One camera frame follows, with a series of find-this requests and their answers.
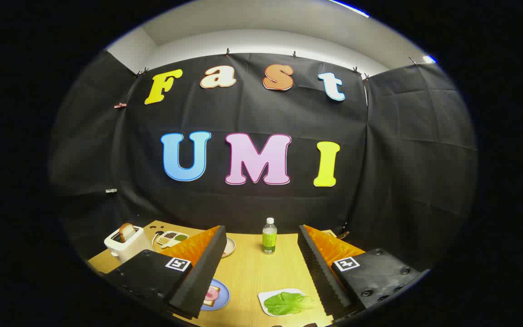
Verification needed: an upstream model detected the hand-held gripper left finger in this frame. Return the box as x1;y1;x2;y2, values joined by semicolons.
103;225;228;321

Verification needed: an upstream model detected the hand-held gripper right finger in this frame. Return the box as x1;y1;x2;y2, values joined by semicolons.
298;224;431;321

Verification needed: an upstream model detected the green lettuce leaf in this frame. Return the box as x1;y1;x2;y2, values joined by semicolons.
264;291;316;316

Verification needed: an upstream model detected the white bread slice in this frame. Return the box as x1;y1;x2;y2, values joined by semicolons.
203;284;222;306

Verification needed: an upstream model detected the blue plate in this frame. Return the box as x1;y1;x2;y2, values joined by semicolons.
200;278;230;312

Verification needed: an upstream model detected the white divided bean dish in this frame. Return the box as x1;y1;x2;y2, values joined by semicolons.
155;231;189;249

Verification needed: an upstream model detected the green label plastic bottle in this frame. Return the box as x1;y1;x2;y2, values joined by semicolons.
262;217;277;255

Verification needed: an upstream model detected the square white plate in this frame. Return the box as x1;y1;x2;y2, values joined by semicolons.
258;288;317;317

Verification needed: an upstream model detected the white toaster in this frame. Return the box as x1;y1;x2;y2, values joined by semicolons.
104;226;153;263

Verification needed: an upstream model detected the black backdrop cloth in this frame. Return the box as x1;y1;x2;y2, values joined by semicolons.
48;48;478;273

